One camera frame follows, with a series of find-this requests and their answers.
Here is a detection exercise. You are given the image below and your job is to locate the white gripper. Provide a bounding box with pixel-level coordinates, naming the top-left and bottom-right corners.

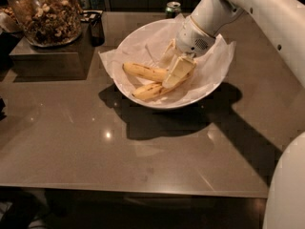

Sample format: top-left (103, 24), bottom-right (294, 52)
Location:
top-left (158, 16), bottom-right (215, 89)

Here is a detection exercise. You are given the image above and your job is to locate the yellow banana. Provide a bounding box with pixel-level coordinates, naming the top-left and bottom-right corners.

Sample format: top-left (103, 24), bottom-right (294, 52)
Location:
top-left (122, 62), bottom-right (168, 82)
top-left (132, 72), bottom-right (193, 101)

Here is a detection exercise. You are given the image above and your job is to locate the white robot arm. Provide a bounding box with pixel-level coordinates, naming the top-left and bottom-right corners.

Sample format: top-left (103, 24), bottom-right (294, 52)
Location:
top-left (161, 0), bottom-right (305, 229)

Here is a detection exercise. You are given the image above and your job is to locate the white ceramic bowl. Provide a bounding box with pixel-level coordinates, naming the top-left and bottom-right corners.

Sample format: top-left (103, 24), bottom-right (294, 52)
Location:
top-left (112, 18), bottom-right (230, 110)

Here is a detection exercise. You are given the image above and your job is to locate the white paper liner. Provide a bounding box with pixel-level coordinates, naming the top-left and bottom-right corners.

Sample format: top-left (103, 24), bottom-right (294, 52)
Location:
top-left (98, 13), bottom-right (237, 106)

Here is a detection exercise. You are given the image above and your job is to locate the green soda can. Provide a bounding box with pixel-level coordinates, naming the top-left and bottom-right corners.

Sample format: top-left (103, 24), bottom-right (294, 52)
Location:
top-left (165, 1), bottom-right (181, 18)

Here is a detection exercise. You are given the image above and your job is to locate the black scoop cup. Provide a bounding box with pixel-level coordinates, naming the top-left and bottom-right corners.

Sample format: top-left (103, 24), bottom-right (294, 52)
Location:
top-left (81, 11), bottom-right (105, 47)

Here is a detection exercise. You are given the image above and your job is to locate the glass jar of nuts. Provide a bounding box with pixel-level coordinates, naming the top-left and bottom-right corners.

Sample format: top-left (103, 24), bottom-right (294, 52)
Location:
top-left (7, 0), bottom-right (82, 48)

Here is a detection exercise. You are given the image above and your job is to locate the dark square pedestal box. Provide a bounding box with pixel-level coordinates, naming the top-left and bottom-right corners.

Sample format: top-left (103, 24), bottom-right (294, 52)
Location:
top-left (10, 23), bottom-right (94, 81)

